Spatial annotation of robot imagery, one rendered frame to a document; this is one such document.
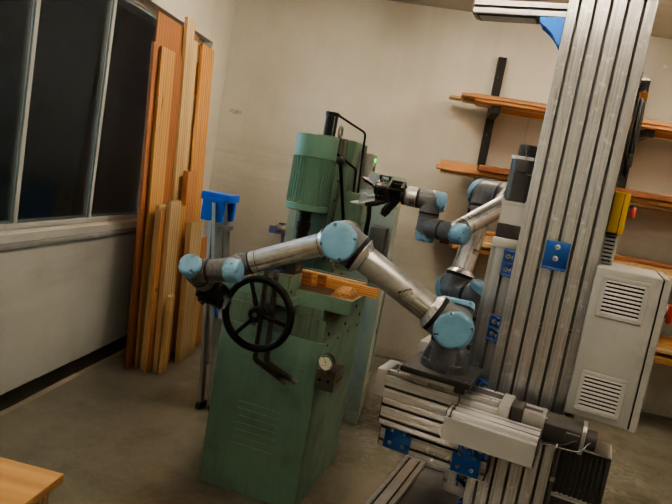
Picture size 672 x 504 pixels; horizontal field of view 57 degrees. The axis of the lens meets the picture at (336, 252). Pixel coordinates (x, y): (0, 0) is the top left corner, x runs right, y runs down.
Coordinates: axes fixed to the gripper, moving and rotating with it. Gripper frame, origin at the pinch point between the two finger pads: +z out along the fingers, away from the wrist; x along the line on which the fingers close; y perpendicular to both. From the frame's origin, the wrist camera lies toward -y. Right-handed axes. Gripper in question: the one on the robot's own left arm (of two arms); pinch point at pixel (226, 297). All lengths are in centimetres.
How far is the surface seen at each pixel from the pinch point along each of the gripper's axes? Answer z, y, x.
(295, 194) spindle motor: 7, -50, 8
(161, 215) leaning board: 91, -64, -102
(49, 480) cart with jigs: -56, 70, 1
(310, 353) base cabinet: 30.2, 5.3, 27.9
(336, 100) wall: 172, -222, -58
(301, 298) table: 20.0, -12.5, 20.4
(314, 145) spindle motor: -3, -68, 12
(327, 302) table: 19.5, -13.3, 31.1
